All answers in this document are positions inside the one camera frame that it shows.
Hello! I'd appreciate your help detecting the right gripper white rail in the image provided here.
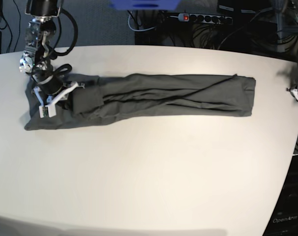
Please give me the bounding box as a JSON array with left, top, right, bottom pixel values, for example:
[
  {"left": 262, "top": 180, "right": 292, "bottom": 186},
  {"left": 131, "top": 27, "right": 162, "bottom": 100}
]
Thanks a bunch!
[{"left": 31, "top": 81, "right": 85, "bottom": 107}]

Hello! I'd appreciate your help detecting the grey T-shirt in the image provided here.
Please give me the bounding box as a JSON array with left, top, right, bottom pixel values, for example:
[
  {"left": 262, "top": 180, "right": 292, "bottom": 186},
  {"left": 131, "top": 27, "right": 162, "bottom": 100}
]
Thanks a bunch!
[{"left": 25, "top": 74, "right": 256, "bottom": 131}]

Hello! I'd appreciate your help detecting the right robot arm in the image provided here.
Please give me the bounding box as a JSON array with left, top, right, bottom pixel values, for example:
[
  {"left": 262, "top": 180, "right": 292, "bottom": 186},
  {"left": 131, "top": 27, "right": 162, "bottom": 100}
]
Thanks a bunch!
[{"left": 20, "top": 0, "right": 78, "bottom": 105}]

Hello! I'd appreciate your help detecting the blue plastic box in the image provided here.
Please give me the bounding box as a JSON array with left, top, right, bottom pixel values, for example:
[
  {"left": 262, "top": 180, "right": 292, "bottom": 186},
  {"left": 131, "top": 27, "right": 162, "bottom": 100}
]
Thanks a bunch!
[{"left": 111, "top": 0, "right": 180, "bottom": 10}]

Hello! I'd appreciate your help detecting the black OpenArm base box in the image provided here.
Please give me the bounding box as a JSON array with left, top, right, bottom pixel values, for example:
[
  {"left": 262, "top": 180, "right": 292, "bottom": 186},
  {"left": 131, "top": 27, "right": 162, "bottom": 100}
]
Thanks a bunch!
[{"left": 263, "top": 155, "right": 298, "bottom": 236}]

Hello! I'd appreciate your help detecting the white power strip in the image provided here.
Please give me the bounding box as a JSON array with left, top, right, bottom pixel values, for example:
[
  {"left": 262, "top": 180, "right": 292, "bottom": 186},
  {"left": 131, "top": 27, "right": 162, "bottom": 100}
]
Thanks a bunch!
[{"left": 176, "top": 13, "right": 233, "bottom": 25}]

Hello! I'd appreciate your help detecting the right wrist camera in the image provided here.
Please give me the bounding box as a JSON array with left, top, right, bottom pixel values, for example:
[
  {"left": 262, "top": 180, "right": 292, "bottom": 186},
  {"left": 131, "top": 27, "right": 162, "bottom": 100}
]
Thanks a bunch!
[{"left": 39, "top": 105, "right": 57, "bottom": 118}]

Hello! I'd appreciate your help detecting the black cable left background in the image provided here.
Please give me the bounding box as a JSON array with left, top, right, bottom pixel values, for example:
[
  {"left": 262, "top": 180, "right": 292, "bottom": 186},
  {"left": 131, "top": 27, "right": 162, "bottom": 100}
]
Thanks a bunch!
[{"left": 0, "top": 0, "right": 21, "bottom": 53}]

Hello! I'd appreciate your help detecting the white cable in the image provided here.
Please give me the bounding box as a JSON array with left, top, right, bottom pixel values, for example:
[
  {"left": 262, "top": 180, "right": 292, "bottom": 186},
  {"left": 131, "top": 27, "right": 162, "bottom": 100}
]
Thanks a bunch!
[{"left": 127, "top": 10, "right": 156, "bottom": 32}]

